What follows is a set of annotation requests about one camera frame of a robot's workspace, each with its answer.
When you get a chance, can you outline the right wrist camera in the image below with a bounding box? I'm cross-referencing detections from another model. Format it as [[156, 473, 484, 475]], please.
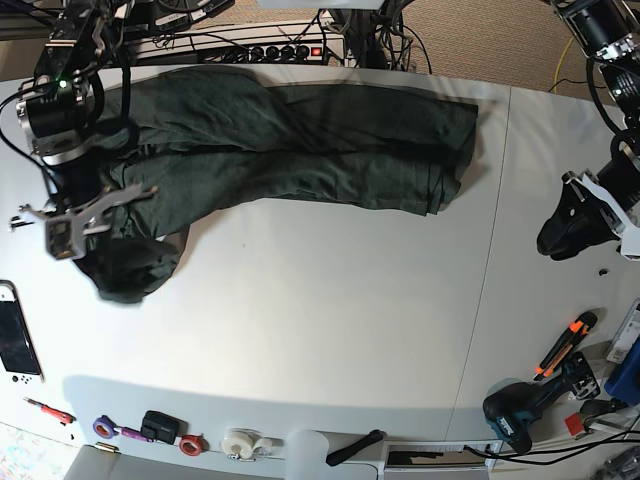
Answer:
[[45, 219, 85, 260]]

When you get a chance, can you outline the white paper roll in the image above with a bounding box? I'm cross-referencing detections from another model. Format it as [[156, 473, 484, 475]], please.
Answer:
[[284, 430, 329, 480]]

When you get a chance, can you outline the orange black utility knife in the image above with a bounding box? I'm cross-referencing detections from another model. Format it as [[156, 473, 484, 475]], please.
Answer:
[[533, 311, 598, 382]]

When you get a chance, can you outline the red tape roll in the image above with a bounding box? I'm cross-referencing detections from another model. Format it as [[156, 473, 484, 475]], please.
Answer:
[[178, 435, 205, 457]]

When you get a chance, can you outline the white handheld game console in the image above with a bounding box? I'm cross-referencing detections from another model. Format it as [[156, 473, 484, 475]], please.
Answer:
[[1, 280, 44, 385]]

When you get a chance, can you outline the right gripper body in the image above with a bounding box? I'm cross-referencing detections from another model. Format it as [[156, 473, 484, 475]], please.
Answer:
[[9, 162, 158, 235]]

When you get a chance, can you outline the blue box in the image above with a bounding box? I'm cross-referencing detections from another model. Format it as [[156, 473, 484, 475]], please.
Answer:
[[605, 340, 640, 406]]

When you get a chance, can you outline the dark green t-shirt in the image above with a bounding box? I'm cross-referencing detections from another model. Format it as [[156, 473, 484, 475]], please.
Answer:
[[76, 67, 479, 304]]

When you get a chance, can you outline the red screwdriver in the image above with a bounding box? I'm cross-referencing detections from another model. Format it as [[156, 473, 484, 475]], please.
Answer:
[[24, 397, 76, 426]]

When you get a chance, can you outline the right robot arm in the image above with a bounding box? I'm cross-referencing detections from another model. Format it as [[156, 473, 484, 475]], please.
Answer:
[[1, 1, 140, 235]]

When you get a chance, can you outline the purple tape roll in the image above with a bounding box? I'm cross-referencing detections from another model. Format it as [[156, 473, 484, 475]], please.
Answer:
[[93, 415, 117, 439]]

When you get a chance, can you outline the teal black power drill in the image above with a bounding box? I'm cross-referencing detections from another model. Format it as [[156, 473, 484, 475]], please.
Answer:
[[482, 352, 601, 455]]

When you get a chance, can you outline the black action camera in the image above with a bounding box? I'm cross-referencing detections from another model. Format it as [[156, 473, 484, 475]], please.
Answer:
[[140, 410, 181, 445]]

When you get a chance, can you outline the yellow cable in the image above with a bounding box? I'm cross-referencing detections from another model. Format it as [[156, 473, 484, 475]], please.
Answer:
[[549, 34, 579, 94]]

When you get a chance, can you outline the clear tape dispenser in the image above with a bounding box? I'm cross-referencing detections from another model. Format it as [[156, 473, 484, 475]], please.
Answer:
[[219, 429, 284, 462]]

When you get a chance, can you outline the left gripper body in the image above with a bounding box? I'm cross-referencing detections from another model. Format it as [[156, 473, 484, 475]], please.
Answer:
[[563, 159, 639, 250]]

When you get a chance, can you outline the black power strip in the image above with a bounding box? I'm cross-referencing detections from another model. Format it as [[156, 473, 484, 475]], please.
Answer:
[[197, 44, 340, 66]]

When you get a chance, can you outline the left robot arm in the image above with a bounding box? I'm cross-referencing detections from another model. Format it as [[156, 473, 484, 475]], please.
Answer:
[[537, 0, 639, 261]]

